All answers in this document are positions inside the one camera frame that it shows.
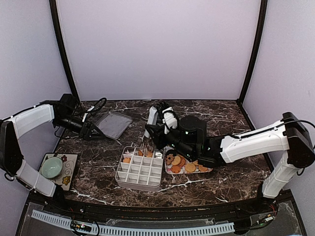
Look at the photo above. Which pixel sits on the floral cookie tray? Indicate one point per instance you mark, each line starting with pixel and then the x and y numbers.
pixel 176 164

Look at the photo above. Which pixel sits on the floral square coaster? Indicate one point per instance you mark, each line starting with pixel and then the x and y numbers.
pixel 69 160

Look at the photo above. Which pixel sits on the black frame post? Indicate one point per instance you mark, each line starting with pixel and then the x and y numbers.
pixel 62 49
pixel 254 52

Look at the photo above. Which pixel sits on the round tan biscuit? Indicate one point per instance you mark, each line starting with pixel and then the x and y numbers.
pixel 190 168

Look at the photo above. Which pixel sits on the right black frame post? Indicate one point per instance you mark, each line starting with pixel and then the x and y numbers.
pixel 254 52

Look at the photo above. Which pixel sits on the green ceramic cup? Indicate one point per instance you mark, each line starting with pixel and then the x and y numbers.
pixel 52 167

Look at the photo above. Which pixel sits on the silver metal tongs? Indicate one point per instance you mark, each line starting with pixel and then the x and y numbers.
pixel 147 144

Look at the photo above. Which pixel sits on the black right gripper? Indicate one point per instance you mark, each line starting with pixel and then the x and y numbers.
pixel 157 136

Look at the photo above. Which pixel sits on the silver divided cookie tin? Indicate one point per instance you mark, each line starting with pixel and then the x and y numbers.
pixel 142 173

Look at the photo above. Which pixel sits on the white slotted cable duct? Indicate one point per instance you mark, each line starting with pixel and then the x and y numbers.
pixel 82 228

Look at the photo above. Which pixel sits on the brown flower jam cookie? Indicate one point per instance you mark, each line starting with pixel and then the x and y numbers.
pixel 169 159

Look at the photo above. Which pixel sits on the round orange cookie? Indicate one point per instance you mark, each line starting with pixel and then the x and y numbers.
pixel 202 168

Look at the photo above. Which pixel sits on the black chocolate sandwich cookie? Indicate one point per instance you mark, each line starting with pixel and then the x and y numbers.
pixel 171 152

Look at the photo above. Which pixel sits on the left black frame post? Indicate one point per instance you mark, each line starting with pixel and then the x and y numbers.
pixel 62 49

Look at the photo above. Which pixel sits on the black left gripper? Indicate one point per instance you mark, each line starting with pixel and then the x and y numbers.
pixel 88 126

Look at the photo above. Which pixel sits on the silver tin lid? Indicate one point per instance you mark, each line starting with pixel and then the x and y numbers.
pixel 113 124

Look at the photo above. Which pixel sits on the orange chip cookie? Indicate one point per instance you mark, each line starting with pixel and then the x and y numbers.
pixel 175 169

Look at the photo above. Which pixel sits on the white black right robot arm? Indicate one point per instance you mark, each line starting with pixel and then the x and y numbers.
pixel 188 137

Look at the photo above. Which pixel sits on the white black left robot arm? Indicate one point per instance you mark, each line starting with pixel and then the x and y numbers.
pixel 16 132

